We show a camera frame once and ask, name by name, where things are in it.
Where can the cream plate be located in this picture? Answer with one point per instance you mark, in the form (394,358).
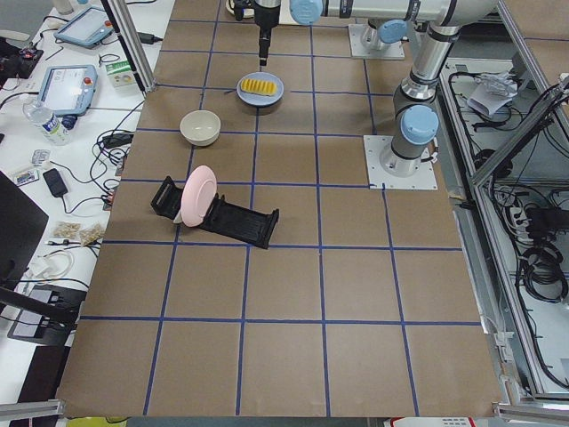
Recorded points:
(230,6)

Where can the plastic water bottle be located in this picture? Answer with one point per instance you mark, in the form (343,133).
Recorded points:
(45,121)

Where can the black power adapter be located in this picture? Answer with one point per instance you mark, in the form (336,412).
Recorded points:
(147,38)

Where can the teach pendant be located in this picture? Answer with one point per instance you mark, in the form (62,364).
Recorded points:
(87,29)
(68,90)

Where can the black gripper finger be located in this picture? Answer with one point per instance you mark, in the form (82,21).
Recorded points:
(263,53)

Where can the brown paper table mat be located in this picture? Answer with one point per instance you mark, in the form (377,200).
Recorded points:
(361,305)

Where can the black monitor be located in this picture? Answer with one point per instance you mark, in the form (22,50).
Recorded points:
(23,224)

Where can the blue plate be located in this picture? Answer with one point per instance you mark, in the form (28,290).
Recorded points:
(261,101)

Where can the aluminium frame post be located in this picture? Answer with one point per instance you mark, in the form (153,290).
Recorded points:
(128,37)

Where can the green white carton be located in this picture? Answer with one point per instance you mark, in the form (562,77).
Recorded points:
(120,74)

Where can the pink plate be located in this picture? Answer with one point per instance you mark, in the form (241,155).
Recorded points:
(197,195)

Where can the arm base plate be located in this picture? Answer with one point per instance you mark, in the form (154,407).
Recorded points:
(365,44)
(386,170)

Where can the cream bowl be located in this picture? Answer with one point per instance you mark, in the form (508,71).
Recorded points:
(200,127)

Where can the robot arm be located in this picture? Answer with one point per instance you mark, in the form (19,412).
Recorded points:
(306,13)
(416,120)

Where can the sliced toy bread loaf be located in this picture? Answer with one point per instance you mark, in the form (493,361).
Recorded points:
(259,87)

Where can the black smartphone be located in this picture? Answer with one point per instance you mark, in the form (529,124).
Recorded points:
(55,183)

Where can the crumpled paper sheets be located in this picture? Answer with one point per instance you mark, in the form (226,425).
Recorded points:
(493,92)

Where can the teach pendant far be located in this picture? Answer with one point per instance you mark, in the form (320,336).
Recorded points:
(87,29)

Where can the teach pendant near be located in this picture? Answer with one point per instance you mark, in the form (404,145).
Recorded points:
(68,90)

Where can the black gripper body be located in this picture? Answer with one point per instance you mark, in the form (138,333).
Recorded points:
(265,19)

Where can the black dish rack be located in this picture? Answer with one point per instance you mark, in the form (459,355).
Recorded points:
(222,218)

